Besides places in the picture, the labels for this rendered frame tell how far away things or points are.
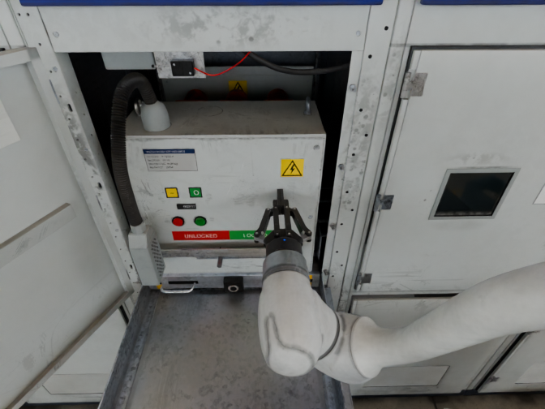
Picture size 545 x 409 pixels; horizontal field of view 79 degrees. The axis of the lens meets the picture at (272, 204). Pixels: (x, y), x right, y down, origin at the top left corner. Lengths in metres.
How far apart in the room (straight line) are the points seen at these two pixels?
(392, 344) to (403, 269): 0.53
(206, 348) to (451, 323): 0.71
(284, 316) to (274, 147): 0.40
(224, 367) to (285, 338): 0.48
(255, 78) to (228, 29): 0.68
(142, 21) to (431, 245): 0.90
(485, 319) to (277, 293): 0.29
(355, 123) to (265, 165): 0.23
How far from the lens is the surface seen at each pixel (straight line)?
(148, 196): 0.91
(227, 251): 0.95
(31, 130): 0.87
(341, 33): 0.72
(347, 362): 0.64
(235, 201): 0.88
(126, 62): 0.83
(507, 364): 1.85
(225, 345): 1.03
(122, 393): 1.03
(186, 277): 1.09
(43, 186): 0.91
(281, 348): 0.54
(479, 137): 0.90
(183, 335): 1.06
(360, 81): 0.76
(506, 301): 0.43
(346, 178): 0.86
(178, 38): 0.73
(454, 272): 1.20
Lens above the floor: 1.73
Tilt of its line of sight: 38 degrees down
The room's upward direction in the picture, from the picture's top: straight up
